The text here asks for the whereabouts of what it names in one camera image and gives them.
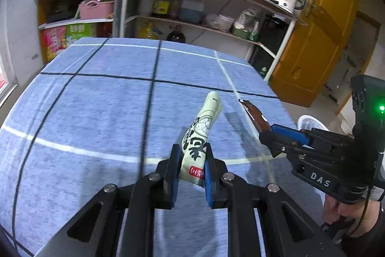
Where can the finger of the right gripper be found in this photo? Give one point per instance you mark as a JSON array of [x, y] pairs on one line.
[[307, 137], [277, 144]]

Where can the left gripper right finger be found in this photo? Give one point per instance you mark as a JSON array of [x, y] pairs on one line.
[[226, 190]]

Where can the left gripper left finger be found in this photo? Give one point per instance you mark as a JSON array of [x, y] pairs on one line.
[[157, 190]]

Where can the white seasoning sachet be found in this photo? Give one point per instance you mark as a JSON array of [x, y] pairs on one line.
[[194, 142]]

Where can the white trash bin with liner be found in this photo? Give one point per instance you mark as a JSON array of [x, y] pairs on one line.
[[308, 122]]

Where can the person right hand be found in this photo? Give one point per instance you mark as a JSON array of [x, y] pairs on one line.
[[365, 217]]

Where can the green bottle on floor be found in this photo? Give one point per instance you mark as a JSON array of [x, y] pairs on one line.
[[263, 71]]

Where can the blue checked tablecloth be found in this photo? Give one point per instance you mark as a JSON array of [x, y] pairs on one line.
[[108, 110]]

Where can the white metal shelf rack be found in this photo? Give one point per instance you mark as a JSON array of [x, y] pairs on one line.
[[210, 10]]

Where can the dark vinegar bottle on floor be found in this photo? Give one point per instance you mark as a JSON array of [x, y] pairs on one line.
[[176, 35]]

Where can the wooden door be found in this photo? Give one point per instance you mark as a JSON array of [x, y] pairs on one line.
[[314, 48]]

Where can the blue liquid jug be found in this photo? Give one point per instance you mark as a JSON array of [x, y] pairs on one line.
[[191, 11]]

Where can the yellow oil jug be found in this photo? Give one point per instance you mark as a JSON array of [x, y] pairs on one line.
[[148, 30]]

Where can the soy sauce bottle on shelf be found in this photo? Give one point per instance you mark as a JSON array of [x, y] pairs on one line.
[[161, 7]]

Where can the pink plastic basket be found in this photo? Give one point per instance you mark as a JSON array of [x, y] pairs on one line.
[[96, 9]]

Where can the wooden side cabinet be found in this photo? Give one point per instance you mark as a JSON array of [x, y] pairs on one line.
[[59, 25]]

